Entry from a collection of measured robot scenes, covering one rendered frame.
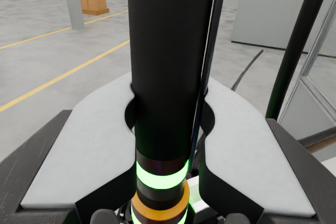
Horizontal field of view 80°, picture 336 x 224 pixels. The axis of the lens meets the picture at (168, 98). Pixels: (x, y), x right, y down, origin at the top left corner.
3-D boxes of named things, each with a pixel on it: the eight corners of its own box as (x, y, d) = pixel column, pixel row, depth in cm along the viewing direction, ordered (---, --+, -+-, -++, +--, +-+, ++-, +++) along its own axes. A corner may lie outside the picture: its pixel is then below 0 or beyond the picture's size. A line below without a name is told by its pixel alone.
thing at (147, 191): (172, 153, 16) (173, 142, 15) (193, 190, 13) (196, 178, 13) (130, 167, 15) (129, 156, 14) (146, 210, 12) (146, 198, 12)
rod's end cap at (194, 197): (197, 190, 20) (200, 177, 19) (209, 209, 18) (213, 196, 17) (179, 198, 19) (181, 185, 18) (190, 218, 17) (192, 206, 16)
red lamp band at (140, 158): (174, 129, 15) (175, 115, 14) (199, 164, 12) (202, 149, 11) (128, 141, 13) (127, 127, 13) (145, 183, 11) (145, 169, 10)
